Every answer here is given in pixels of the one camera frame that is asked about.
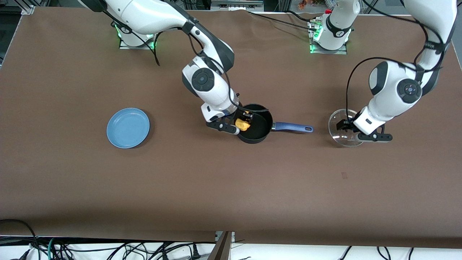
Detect glass lid with blue knob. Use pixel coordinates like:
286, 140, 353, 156
328, 109, 365, 147

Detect brown table cover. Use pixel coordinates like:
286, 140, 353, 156
0, 6, 462, 250

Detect blue plate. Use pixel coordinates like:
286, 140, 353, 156
106, 108, 150, 149

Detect black pot with blue handle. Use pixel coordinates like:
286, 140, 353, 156
236, 104, 314, 144

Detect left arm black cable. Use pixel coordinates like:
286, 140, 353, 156
346, 0, 446, 122

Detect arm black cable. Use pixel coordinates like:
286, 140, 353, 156
346, 0, 446, 122
103, 10, 270, 113

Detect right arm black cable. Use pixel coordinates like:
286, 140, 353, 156
103, 10, 270, 113

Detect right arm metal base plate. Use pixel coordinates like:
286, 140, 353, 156
119, 22, 160, 50

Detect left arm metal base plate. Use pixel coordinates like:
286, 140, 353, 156
309, 18, 349, 55

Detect aluminium profile post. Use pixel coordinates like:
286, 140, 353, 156
208, 231, 235, 260

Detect thick black cable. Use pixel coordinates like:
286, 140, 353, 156
0, 218, 39, 260

